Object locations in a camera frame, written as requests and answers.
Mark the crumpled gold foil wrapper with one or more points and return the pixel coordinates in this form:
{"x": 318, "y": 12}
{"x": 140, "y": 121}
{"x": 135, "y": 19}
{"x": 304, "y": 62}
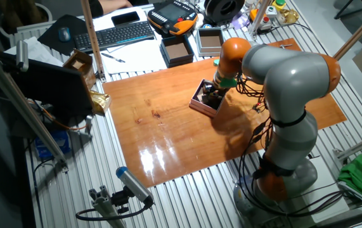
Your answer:
{"x": 288, "y": 16}

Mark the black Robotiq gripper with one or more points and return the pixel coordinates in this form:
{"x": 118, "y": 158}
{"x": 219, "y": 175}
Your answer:
{"x": 215, "y": 92}

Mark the black orange teach pendant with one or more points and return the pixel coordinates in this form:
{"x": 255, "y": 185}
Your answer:
{"x": 171, "y": 12}

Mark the person forearm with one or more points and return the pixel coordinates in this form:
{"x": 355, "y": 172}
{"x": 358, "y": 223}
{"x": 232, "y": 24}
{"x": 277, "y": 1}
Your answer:
{"x": 114, "y": 4}

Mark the orange wooden board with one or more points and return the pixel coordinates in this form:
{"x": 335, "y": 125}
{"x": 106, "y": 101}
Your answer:
{"x": 168, "y": 126}

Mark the black computer mouse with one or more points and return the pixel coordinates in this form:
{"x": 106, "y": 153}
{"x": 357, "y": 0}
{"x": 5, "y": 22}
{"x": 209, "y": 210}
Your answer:
{"x": 64, "y": 34}

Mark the short aluminium profile stub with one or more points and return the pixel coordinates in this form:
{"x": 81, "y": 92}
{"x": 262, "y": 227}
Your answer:
{"x": 104, "y": 206}

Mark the long aluminium profile beam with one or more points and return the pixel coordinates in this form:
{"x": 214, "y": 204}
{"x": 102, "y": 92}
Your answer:
{"x": 19, "y": 104}

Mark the light grey-blue gift box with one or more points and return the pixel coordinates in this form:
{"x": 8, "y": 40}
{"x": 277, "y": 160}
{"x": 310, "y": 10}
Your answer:
{"x": 210, "y": 41}

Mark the small white ball figure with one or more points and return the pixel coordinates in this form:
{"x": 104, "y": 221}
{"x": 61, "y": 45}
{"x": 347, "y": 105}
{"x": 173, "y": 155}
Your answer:
{"x": 200, "y": 19}

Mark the black mouse pad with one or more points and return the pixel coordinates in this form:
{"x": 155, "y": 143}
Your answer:
{"x": 73, "y": 23}

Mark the blue plastic pack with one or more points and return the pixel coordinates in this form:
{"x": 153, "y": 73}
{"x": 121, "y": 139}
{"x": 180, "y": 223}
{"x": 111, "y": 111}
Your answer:
{"x": 52, "y": 142}

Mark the black camera clamp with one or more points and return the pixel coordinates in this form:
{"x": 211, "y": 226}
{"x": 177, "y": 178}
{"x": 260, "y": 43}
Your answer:
{"x": 120, "y": 199}

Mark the green cloth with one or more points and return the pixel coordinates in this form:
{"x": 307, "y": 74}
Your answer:
{"x": 361, "y": 177}

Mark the slanted metal frame pole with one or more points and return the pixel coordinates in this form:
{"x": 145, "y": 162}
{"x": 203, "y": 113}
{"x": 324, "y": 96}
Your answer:
{"x": 358, "y": 31}

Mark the grey box green button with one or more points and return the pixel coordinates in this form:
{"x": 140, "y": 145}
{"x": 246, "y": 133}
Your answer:
{"x": 271, "y": 12}

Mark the black computer keyboard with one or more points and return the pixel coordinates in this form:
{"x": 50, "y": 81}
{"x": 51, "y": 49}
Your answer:
{"x": 114, "y": 35}

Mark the pink square gift box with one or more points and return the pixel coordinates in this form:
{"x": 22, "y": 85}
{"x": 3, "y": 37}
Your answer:
{"x": 203, "y": 109}

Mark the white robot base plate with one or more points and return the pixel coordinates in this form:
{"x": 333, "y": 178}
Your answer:
{"x": 326, "y": 190}

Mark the large white paper sheet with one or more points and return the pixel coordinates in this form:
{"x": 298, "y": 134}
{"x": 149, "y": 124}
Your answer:
{"x": 136, "y": 60}

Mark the aluminium profile post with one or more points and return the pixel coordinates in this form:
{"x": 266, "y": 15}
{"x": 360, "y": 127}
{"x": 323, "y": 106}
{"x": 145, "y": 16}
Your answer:
{"x": 260, "y": 17}

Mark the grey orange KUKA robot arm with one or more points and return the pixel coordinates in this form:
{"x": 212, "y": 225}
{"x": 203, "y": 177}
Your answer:
{"x": 288, "y": 79}

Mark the translucent purple plastic bag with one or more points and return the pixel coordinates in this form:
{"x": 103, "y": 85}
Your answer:
{"x": 240, "y": 22}

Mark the white paper stack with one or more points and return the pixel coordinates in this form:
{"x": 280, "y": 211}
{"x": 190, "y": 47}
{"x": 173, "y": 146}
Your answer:
{"x": 38, "y": 50}

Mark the brown cardboard box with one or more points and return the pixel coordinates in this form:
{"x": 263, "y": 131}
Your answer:
{"x": 85, "y": 71}

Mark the black smartphone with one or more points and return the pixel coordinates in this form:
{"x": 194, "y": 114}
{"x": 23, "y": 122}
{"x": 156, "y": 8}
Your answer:
{"x": 125, "y": 18}

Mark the silver camera blue tip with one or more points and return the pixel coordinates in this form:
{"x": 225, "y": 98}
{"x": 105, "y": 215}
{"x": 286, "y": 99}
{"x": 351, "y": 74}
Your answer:
{"x": 133, "y": 185}

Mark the gold foil bag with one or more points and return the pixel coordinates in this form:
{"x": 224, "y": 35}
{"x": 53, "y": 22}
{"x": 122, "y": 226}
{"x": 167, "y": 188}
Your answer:
{"x": 101, "y": 101}

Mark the wood coloured upright pole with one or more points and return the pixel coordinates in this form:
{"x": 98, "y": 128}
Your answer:
{"x": 92, "y": 35}

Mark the black monitor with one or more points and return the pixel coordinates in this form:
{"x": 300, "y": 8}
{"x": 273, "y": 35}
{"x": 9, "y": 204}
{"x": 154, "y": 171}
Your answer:
{"x": 50, "y": 85}

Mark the yellow box green button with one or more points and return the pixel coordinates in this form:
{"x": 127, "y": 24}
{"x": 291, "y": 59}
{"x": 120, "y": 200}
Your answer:
{"x": 279, "y": 4}

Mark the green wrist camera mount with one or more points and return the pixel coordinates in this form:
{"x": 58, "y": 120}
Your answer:
{"x": 228, "y": 83}

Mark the white sheet under keyboard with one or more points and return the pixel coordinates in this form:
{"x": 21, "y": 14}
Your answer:
{"x": 104, "y": 22}

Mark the black pen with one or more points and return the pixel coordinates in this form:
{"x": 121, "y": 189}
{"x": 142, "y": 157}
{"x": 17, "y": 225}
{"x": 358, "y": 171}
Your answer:
{"x": 112, "y": 57}

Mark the orange plastic object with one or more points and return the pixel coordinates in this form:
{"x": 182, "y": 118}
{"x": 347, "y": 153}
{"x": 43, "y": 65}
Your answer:
{"x": 253, "y": 14}

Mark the black filament spool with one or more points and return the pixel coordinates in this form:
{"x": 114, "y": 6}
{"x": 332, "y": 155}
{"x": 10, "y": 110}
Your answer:
{"x": 212, "y": 11}

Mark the dark blue gift box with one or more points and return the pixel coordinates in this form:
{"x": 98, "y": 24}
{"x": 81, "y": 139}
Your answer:
{"x": 177, "y": 50}

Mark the aluminium profile rail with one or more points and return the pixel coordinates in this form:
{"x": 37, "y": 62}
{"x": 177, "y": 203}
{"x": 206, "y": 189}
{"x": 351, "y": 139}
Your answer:
{"x": 358, "y": 145}

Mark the white round bin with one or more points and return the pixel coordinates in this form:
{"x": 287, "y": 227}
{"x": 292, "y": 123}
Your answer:
{"x": 48, "y": 14}

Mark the grey box red button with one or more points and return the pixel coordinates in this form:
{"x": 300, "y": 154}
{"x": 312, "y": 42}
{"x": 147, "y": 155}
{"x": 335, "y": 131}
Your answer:
{"x": 265, "y": 23}

